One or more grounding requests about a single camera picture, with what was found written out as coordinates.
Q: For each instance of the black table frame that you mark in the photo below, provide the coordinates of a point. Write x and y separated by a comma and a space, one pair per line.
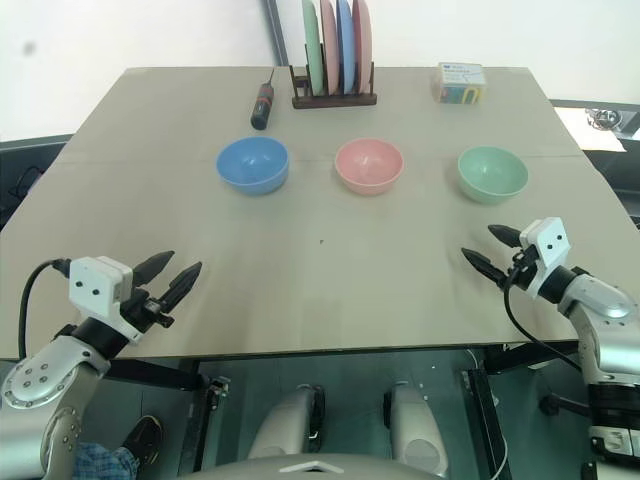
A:
155, 375

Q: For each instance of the dark wooden plate rack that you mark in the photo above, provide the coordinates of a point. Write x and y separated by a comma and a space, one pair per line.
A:
332, 100

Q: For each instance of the pink plate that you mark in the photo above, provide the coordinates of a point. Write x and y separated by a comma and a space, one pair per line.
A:
362, 45
329, 45

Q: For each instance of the clear box of paper clips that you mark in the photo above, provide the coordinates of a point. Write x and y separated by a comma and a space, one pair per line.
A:
460, 84

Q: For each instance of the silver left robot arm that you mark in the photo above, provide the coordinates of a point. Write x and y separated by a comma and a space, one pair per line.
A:
40, 375

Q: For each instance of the grey robot torso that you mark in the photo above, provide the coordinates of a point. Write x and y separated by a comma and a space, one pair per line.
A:
310, 467

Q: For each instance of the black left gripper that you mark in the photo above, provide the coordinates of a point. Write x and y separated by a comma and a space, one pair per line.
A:
145, 307

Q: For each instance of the black and red screwdriver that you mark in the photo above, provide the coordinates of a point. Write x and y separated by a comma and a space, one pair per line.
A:
261, 105

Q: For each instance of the dark metal device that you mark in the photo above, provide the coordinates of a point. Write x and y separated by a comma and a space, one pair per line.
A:
612, 120

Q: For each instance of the blue plaid trouser leg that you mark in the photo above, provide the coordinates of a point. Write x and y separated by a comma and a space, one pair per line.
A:
105, 462

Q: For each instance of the silver left robot leg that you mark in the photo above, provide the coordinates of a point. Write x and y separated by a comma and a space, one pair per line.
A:
285, 420

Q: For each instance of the green plate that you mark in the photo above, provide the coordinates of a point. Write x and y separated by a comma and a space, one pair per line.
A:
311, 45

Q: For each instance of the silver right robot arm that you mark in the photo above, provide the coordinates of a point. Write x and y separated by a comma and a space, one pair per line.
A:
600, 300

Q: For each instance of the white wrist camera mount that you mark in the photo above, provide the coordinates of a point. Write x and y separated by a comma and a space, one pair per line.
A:
92, 287
550, 240

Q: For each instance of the pink bowl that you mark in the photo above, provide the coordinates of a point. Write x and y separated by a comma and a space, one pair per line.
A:
369, 165

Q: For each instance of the blue plate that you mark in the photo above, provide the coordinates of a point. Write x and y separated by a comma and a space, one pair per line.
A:
346, 45

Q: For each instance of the dark side table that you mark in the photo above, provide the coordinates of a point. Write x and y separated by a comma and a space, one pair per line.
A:
620, 170

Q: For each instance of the green bowl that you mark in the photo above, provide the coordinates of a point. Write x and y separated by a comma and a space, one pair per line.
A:
492, 172

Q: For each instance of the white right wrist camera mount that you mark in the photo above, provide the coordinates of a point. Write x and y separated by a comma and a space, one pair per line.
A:
550, 240

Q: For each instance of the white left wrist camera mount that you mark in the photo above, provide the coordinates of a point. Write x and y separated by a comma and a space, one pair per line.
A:
92, 287

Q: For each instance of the dark low bench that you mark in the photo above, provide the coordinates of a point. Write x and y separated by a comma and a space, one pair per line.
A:
30, 155

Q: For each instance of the white paper sheet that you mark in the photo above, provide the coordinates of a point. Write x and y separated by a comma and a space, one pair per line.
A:
580, 127

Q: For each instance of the silver robot leg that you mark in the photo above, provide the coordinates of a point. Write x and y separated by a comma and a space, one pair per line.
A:
285, 420
415, 425

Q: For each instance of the silver right robot leg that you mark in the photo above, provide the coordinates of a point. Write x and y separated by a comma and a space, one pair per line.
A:
415, 425

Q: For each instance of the blue bowl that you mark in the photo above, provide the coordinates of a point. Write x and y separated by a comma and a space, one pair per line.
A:
252, 165

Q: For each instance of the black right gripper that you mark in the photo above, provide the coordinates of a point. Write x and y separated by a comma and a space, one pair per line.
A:
522, 272

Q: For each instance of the black shoe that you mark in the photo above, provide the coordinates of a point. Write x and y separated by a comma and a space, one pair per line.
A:
145, 437

